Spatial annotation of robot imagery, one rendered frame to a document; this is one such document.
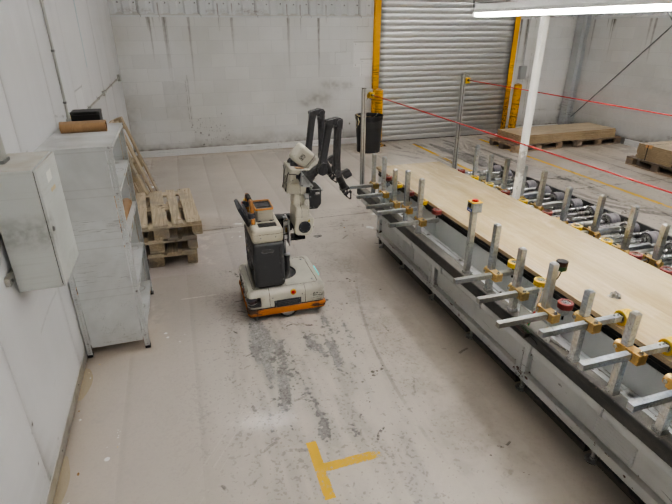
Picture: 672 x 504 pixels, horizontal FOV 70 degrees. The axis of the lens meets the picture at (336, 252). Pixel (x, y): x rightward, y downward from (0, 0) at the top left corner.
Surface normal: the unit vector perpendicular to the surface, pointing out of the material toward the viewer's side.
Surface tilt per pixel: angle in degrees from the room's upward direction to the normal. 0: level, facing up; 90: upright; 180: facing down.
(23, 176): 90
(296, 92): 90
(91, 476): 0
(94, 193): 90
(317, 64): 90
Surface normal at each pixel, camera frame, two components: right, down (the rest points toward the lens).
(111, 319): 0.30, 0.40
